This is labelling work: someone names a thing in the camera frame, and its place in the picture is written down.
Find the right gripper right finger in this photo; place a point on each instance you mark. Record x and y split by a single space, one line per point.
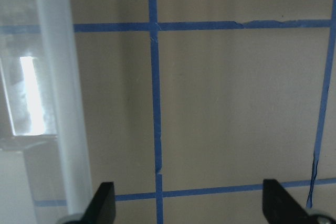
279 206

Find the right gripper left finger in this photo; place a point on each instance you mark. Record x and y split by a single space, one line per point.
102 209

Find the clear plastic box lid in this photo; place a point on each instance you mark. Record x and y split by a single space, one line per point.
45 171

